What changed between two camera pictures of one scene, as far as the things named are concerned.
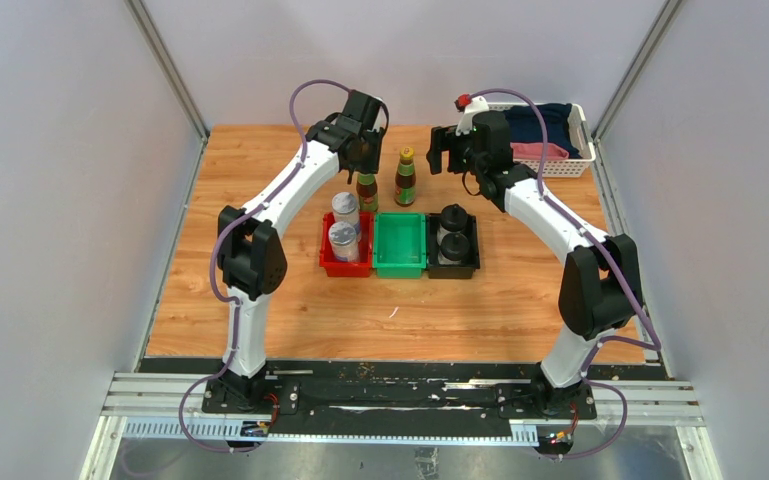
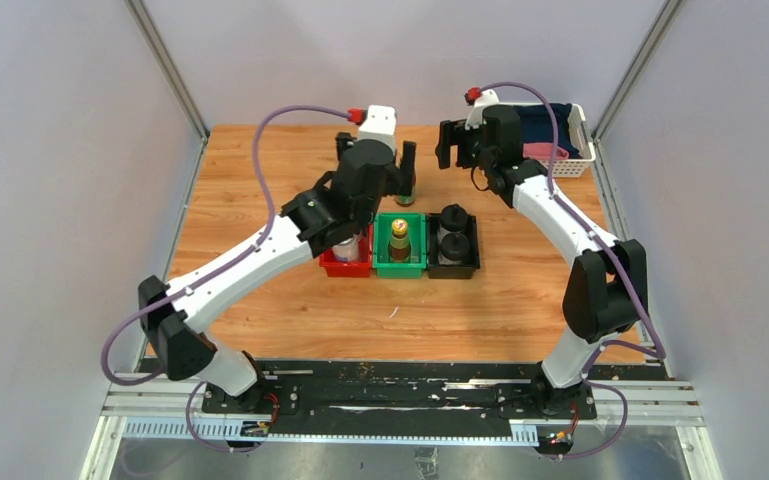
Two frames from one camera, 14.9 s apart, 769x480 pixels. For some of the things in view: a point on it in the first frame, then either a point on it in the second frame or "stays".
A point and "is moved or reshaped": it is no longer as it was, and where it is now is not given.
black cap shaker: x=454 y=246 stays
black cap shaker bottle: x=453 y=217 stays
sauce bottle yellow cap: x=366 y=186 is moved or reshaped
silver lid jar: x=343 y=239 stays
